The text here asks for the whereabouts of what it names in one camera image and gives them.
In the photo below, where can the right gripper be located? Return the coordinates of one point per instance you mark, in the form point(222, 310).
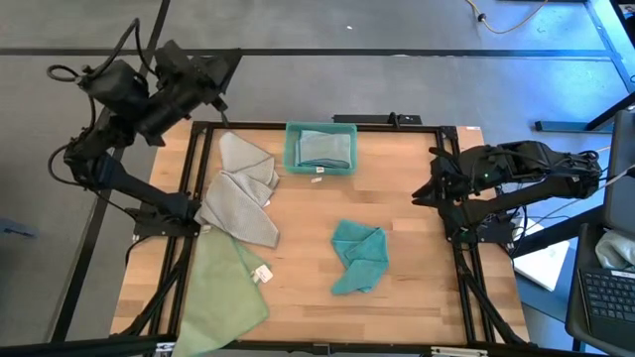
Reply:
point(461, 173)

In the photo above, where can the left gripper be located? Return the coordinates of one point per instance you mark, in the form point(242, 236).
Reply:
point(183, 74)

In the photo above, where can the teal microfiber towel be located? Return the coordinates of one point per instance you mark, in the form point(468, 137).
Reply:
point(362, 258)

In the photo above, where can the light blue microfiber towel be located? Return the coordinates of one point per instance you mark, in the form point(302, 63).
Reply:
point(322, 149)

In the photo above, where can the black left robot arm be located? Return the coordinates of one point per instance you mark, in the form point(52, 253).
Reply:
point(139, 191)

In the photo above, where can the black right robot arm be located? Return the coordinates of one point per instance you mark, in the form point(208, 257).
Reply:
point(546, 193)

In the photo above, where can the light green microfiber towel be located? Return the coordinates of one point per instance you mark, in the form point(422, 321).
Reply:
point(218, 297)

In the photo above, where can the black mounting bar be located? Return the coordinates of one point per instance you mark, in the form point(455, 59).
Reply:
point(367, 119)

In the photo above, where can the teal mesh basket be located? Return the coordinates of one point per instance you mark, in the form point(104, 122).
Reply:
point(291, 163)

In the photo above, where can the crumpled white cloth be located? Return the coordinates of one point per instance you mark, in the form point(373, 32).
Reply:
point(615, 250)

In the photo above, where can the dark laptop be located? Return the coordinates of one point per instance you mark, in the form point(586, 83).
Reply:
point(610, 302)

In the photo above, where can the black aluminium table frame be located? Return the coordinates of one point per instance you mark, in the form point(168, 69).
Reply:
point(201, 128)

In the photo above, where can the metal desk frame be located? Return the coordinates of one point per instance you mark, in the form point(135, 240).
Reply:
point(570, 126)

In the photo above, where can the silver metal bracket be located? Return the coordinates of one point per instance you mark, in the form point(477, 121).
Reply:
point(459, 351)

